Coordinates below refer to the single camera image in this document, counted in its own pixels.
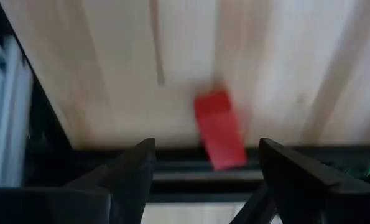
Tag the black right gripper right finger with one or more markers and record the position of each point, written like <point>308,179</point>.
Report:
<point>312,193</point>

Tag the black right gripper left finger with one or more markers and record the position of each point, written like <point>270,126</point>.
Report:
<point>116,193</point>

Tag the red rectangular toy block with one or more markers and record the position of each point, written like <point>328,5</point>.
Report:
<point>220,130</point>

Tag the clear plastic container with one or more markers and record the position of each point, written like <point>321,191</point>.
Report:
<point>7,109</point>

